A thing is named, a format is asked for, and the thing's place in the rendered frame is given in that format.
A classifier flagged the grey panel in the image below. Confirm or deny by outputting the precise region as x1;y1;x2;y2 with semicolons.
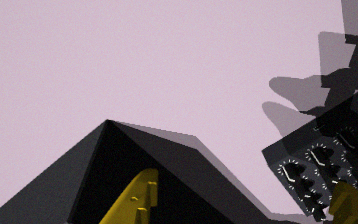
262;93;358;222

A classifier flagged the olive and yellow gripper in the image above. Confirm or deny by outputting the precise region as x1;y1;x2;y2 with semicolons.
99;168;358;224

